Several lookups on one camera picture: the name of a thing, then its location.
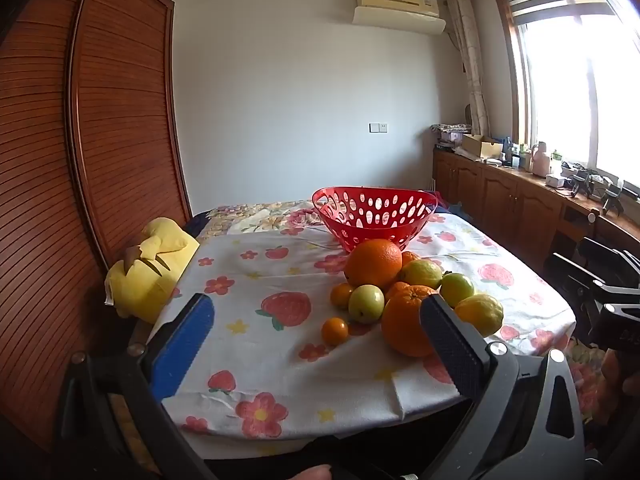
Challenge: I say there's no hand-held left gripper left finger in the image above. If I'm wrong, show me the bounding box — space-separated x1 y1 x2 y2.
52 292 218 480

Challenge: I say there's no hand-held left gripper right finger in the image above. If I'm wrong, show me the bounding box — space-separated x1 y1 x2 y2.
419 294 586 480

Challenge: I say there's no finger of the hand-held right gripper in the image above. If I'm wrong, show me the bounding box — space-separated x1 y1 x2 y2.
547 254 640 311
577 236 640 273

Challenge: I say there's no green apple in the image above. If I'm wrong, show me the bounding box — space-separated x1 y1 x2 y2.
348 284 386 324
439 272 476 309

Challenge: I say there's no large orange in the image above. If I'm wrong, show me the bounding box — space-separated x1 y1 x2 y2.
344 239 404 291
381 285 441 358

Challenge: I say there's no red perforated plastic basket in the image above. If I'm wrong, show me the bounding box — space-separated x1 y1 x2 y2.
312 186 439 253

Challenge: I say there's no person's right hand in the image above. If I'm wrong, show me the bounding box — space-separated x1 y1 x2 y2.
597 349 640 426

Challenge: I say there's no person's left hand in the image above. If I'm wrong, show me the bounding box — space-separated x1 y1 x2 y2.
277 464 335 480

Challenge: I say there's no yellow plush toy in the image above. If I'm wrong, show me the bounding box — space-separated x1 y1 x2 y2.
104 217 201 323

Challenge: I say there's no white strawberry print tablecloth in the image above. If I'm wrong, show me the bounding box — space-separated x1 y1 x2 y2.
147 209 578 443

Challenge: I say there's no long wooden cabinet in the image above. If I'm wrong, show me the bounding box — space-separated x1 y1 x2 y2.
432 145 640 281

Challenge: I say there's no pink kettle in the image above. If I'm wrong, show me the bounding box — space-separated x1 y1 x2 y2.
531 142 551 177

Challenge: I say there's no blue cloth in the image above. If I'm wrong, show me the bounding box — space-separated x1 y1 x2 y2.
434 199 473 222

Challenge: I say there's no floral blanket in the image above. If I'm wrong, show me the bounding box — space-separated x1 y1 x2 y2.
191 199 351 239

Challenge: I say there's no cardboard box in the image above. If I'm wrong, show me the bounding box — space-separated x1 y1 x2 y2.
461 133 504 159

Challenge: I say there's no floral storage box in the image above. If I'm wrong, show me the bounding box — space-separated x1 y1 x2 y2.
431 123 473 150

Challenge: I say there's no wooden framed window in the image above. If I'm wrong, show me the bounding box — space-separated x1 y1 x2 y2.
492 0 640 187

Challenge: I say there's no wooden slatted wardrobe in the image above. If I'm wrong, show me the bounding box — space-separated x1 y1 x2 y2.
0 0 193 456

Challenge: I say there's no patterned curtain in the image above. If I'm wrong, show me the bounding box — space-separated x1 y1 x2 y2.
446 0 491 137

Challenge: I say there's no black camera stand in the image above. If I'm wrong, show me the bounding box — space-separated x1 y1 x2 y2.
600 184 625 217
570 170 593 198

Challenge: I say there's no wall air conditioner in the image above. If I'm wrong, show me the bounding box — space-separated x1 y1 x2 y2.
352 0 447 36

